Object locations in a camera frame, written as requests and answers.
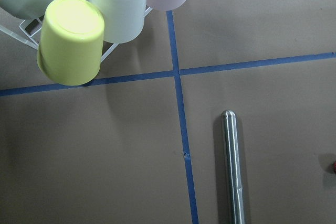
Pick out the yellow-green upturned cup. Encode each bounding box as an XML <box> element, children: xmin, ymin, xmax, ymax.
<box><xmin>37</xmin><ymin>0</ymin><xmax>104</xmax><ymax>86</ymax></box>

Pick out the white wire cup rack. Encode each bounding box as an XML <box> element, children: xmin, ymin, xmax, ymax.
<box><xmin>0</xmin><ymin>0</ymin><xmax>154</xmax><ymax>62</ymax></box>

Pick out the white upturned cup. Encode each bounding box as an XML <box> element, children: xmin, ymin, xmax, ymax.
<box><xmin>88</xmin><ymin>0</ymin><xmax>146</xmax><ymax>44</ymax></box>

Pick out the red strawberry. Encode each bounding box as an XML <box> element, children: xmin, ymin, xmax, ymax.
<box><xmin>332</xmin><ymin>161</ymin><xmax>336</xmax><ymax>174</ymax></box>

